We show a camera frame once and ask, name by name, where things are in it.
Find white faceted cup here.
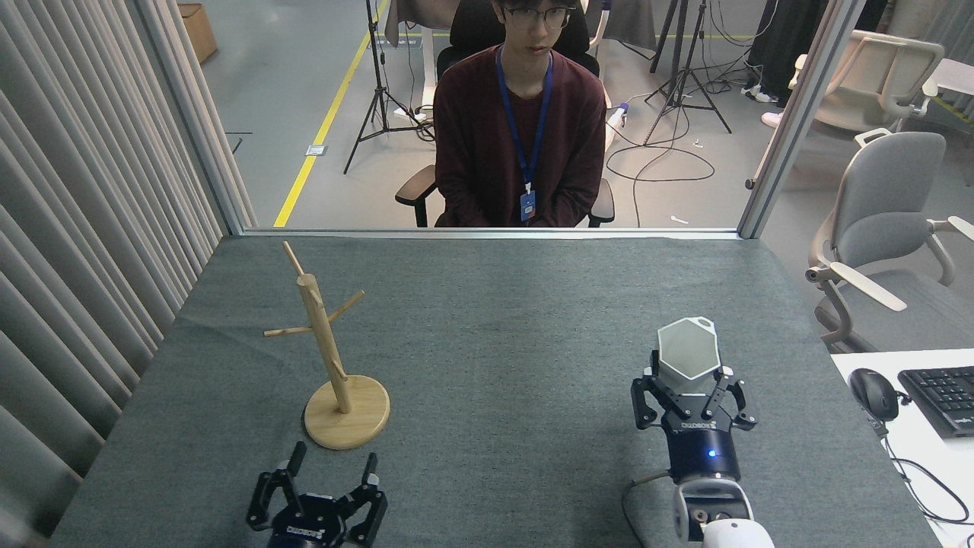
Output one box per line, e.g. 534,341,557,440
655,316,722,397

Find person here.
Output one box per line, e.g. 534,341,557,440
431,0,609,229
741,0,832,130

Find grey office chair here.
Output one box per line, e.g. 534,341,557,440
804,128,974,355

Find beige office chair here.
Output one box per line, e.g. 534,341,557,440
788,30,947,139

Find black floor cable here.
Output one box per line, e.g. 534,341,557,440
604,114,718,228

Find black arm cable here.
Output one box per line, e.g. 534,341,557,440
622,470,680,548

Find black computer mouse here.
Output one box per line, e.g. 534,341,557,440
848,368,901,422

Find black office chair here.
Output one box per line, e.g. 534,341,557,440
394,0,616,229

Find black tripod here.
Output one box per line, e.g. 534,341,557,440
342,0,436,177
643,0,734,147

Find silver table rail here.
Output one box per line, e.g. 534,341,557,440
240,226,741,241

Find silver frame post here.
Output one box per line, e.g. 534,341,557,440
737,0,870,241
132,0,258,235

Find blue lanyard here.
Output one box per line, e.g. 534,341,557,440
495,44,555,224

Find grey table cloth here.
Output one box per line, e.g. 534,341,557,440
48,234,946,548

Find white desk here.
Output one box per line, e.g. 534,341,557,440
829,349,974,548

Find black mouse cable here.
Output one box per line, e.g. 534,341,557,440
866,415,974,527

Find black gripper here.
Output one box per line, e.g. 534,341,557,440
630,349,759,482
245,440,389,548

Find wooden cup rack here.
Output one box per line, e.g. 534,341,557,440
263,241,391,451

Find cardboard box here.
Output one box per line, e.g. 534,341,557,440
178,3,220,65

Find black glasses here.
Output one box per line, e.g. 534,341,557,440
501,4,578,32

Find beige slatted curtain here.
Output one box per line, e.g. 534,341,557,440
0,0,259,548

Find black keyboard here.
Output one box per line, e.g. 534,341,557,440
897,366,974,441

